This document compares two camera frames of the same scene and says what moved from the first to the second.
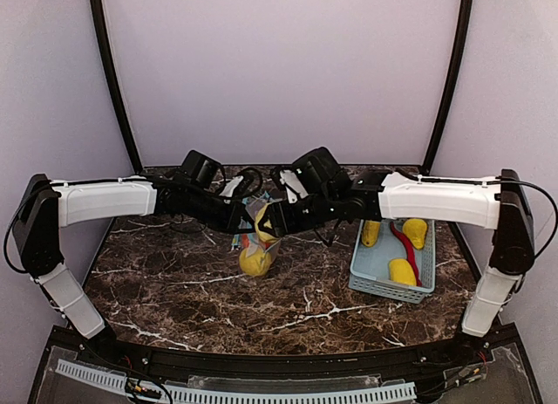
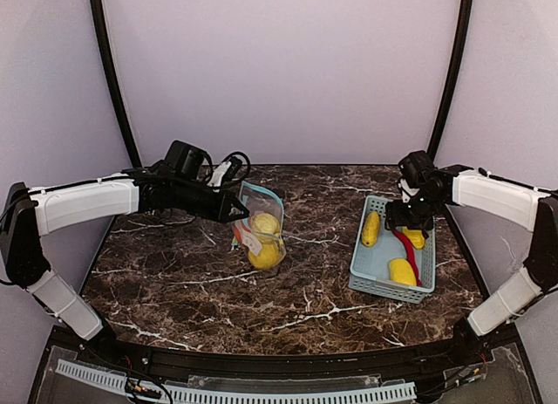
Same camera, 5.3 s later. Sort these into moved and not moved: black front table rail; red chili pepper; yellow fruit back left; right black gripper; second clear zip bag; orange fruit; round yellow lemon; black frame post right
Moved: round yellow lemon; orange fruit; right black gripper
Not moved: black frame post right; black front table rail; yellow fruit back left; second clear zip bag; red chili pepper
